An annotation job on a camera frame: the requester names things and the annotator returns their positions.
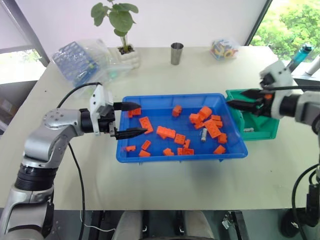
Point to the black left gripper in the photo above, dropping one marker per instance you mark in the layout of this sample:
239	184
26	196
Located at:
108	123

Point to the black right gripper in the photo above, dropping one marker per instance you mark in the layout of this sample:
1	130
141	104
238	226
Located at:
266	107

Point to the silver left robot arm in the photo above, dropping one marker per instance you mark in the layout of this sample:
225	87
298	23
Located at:
50	132

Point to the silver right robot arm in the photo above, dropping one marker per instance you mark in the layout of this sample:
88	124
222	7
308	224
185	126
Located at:
306	105

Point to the green plastic bin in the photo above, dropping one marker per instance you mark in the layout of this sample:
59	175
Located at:
262	130

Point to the blue plastic bin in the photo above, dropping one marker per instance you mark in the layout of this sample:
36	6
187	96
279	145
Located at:
160	160

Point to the orange toy building brick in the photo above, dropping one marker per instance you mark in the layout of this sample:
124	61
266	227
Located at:
179	139
222	138
130	148
146	145
135	113
219	149
145	153
194	118
205	111
180	151
166	132
177	111
216	117
168	151
199	125
187	143
188	151

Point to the silver cylindrical battery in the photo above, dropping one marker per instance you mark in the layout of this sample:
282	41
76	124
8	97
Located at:
204	135
248	130

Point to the large flat orange toy brick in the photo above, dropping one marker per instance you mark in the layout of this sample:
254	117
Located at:
213	128

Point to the bag of colourful items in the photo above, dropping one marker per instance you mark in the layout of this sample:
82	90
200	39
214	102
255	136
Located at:
223	50

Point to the blue water bottle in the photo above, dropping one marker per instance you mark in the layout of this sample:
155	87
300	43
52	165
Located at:
298	56

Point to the white cylinder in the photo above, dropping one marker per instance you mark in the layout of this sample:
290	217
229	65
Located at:
312	66

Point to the clear bag with blue rack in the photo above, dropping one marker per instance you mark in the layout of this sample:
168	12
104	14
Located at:
75	60

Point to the metal cup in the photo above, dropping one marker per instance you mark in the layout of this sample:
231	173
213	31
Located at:
177	53

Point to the green plant in white pot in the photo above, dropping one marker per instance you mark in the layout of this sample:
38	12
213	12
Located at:
121	20

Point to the silver metal clamp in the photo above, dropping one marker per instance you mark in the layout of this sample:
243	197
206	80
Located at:
227	222

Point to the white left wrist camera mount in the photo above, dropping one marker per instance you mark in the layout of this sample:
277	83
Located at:
100	97

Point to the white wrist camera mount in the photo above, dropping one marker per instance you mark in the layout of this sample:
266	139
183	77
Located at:
100	97
281	75

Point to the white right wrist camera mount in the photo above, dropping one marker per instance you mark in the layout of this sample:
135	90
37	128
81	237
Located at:
281	75

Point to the dark window frame post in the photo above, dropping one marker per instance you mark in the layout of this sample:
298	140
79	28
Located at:
258	22
27	32

